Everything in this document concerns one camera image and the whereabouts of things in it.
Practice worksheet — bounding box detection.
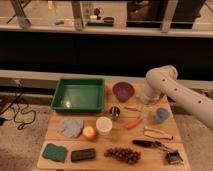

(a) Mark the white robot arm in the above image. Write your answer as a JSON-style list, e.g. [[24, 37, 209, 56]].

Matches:
[[140, 65, 213, 130]]

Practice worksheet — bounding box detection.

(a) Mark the purple bowl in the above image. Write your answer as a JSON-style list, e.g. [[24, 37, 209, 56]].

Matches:
[[112, 82, 135, 102]]

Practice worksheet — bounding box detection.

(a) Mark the red bowl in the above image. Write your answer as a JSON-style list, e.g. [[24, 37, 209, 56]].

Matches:
[[158, 93, 165, 102]]

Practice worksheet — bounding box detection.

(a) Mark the green plastic tray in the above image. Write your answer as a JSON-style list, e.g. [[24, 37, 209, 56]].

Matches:
[[51, 78, 105, 113]]

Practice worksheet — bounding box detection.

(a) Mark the small metal cup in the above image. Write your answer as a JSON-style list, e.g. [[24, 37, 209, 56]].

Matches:
[[109, 106, 120, 120]]

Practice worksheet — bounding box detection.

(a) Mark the white cylindrical container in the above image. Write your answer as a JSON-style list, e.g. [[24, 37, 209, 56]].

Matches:
[[96, 117, 113, 135]]

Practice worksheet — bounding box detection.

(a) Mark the orange carrot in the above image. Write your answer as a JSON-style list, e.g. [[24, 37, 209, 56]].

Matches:
[[124, 118, 142, 129]]

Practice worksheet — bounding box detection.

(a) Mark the apple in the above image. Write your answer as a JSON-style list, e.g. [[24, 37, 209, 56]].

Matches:
[[83, 126, 97, 141]]

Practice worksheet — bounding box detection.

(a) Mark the blue-grey cloth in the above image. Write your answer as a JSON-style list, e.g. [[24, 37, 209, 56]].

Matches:
[[58, 119, 84, 138]]

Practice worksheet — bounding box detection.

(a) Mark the yellow banana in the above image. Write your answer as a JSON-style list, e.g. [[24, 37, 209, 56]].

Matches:
[[144, 126, 173, 140]]

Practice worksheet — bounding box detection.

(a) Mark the blue cup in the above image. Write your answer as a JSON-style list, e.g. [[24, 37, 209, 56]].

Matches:
[[154, 108, 169, 124]]

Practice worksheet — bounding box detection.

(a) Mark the black rectangular block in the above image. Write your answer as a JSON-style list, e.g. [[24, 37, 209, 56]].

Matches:
[[71, 148, 96, 162]]

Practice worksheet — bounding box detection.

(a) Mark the bunch of dark grapes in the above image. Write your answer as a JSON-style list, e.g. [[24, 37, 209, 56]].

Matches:
[[104, 147, 141, 165]]

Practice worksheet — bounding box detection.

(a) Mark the green sponge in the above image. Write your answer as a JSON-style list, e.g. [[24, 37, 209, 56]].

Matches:
[[42, 143, 67, 162]]

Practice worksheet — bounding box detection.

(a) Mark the small black metal clip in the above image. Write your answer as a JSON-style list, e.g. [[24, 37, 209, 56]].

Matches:
[[166, 151, 183, 165]]

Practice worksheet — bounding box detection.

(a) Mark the black handled tool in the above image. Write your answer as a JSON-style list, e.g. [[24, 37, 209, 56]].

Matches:
[[132, 140, 175, 152]]

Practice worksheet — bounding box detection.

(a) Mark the black cable on floor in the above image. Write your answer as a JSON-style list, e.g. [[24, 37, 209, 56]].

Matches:
[[0, 91, 37, 131]]

